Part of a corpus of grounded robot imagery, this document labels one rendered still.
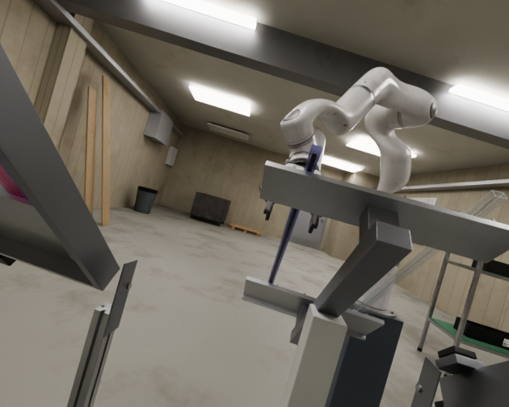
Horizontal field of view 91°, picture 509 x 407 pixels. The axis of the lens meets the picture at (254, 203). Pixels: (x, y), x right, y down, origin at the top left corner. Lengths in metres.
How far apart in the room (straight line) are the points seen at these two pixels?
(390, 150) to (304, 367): 0.77
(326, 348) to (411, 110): 0.74
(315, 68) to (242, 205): 6.15
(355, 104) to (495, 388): 0.65
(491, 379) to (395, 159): 0.66
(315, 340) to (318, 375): 0.06
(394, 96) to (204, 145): 8.14
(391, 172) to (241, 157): 7.80
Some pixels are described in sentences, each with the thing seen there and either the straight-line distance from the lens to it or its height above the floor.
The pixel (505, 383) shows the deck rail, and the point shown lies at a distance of 0.63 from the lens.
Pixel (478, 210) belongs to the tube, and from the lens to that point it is 0.42.
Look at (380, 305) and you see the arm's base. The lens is 1.12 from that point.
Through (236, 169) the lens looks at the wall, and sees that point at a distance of 8.62.
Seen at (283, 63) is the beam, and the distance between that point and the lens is 3.07.
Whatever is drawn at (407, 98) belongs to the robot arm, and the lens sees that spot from 0.97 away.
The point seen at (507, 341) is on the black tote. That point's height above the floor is 0.42.
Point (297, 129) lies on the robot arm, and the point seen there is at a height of 1.16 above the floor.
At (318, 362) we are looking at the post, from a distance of 0.51.
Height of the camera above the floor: 0.97
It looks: level
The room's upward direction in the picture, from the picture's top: 16 degrees clockwise
